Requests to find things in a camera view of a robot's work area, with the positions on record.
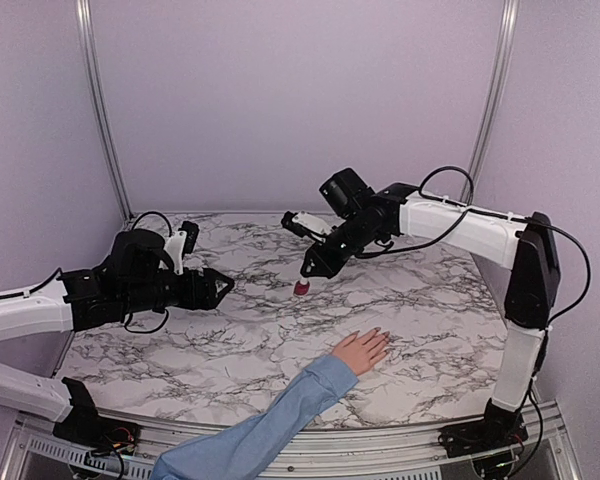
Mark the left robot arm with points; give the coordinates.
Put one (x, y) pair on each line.
(144, 272)

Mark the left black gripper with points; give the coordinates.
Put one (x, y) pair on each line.
(207, 301)

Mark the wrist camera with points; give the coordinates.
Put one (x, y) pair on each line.
(180, 244)
(303, 224)

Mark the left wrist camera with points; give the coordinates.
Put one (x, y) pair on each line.
(180, 244)

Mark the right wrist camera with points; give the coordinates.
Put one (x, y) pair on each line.
(303, 224)

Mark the mannequin hand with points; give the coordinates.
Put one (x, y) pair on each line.
(362, 352)

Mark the front aluminium rail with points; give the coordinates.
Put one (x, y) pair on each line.
(411, 451)

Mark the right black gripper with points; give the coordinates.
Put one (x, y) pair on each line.
(325, 267)

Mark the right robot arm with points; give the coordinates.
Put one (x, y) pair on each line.
(525, 246)

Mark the red nail polish bottle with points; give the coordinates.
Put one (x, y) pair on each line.
(301, 287)

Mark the aluminium frame post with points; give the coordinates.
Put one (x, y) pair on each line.
(97, 97)
(496, 87)

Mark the right aluminium frame post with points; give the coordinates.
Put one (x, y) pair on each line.
(496, 87)

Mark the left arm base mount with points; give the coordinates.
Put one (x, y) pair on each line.
(104, 436)

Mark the left aluminium frame post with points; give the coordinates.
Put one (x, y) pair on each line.
(97, 97)

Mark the blue sleeved forearm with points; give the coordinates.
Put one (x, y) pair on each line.
(246, 449)

